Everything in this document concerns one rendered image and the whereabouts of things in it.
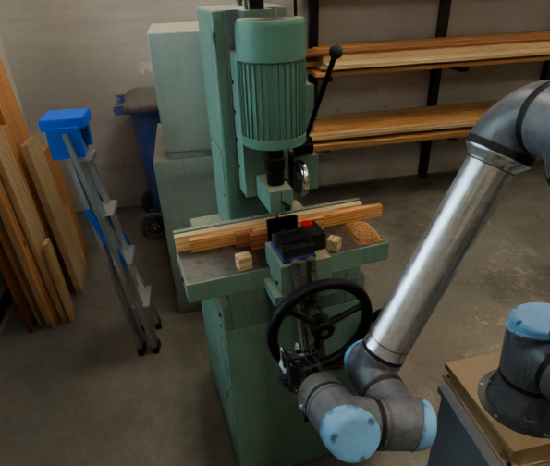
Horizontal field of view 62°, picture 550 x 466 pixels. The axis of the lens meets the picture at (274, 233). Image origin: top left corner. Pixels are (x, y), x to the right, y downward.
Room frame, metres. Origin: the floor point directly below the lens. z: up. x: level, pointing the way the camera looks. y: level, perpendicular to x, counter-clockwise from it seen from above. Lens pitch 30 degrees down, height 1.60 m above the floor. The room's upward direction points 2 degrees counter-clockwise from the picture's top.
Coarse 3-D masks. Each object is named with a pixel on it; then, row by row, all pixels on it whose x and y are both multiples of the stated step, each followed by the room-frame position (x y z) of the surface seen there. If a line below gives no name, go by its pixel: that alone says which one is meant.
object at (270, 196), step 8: (256, 176) 1.29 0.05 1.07; (264, 176) 1.28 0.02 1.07; (264, 184) 1.22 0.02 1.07; (264, 192) 1.21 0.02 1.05; (272, 192) 1.17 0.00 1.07; (280, 192) 1.17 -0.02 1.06; (288, 192) 1.18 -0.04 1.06; (264, 200) 1.21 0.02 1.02; (272, 200) 1.17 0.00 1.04; (280, 200) 1.17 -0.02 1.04; (288, 200) 1.18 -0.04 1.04; (272, 208) 1.17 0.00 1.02; (280, 208) 1.17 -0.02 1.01
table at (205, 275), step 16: (352, 240) 1.17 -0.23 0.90; (384, 240) 1.16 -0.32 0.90; (192, 256) 1.12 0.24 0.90; (208, 256) 1.11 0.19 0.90; (224, 256) 1.11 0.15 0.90; (256, 256) 1.10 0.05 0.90; (336, 256) 1.10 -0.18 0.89; (352, 256) 1.12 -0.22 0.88; (368, 256) 1.13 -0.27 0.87; (384, 256) 1.15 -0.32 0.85; (192, 272) 1.04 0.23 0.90; (208, 272) 1.03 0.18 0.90; (224, 272) 1.03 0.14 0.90; (240, 272) 1.03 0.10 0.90; (256, 272) 1.03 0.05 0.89; (192, 288) 0.98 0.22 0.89; (208, 288) 0.99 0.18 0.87; (224, 288) 1.00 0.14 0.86; (240, 288) 1.02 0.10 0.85; (272, 288) 0.99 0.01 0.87
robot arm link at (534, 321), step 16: (528, 304) 0.87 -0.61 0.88; (544, 304) 0.86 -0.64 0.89; (512, 320) 0.82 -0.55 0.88; (528, 320) 0.80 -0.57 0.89; (544, 320) 0.80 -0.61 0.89; (512, 336) 0.80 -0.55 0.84; (528, 336) 0.77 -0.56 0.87; (544, 336) 0.75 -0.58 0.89; (512, 352) 0.79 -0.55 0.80; (528, 352) 0.76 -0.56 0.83; (544, 352) 0.73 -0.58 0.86; (512, 368) 0.78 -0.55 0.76; (528, 368) 0.74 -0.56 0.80; (544, 368) 0.71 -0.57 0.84; (528, 384) 0.75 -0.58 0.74
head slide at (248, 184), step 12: (240, 120) 1.29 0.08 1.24; (240, 132) 1.29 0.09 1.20; (240, 144) 1.30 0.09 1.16; (240, 156) 1.32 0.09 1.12; (252, 156) 1.29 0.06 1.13; (264, 156) 1.30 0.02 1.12; (240, 168) 1.33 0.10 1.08; (252, 168) 1.29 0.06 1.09; (264, 168) 1.30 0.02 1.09; (240, 180) 1.34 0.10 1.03; (252, 180) 1.29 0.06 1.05; (252, 192) 1.29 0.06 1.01
